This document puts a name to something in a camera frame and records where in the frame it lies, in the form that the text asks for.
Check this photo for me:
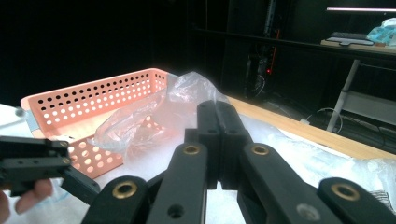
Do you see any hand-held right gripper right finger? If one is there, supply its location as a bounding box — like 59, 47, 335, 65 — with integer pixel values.
219, 102, 254, 190

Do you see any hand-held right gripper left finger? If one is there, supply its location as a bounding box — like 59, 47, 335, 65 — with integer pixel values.
185, 100, 221, 190

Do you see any clear printed plastic bag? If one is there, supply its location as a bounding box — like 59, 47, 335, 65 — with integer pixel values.
88, 70, 396, 216

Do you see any pink perforated plastic basket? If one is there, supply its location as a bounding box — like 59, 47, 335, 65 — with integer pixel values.
20, 67, 176, 181

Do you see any white board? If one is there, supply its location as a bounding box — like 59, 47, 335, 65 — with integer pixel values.
0, 104, 390, 224

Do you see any dark keyboard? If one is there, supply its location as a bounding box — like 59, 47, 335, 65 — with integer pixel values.
326, 31, 375, 47

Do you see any light blue plastic bag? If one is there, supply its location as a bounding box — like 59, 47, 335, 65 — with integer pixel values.
366, 17, 396, 47

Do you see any tangle of floor cables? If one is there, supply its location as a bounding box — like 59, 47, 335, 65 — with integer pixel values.
306, 106, 396, 147

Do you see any white frame desk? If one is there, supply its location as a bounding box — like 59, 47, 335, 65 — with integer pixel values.
320, 38, 396, 132

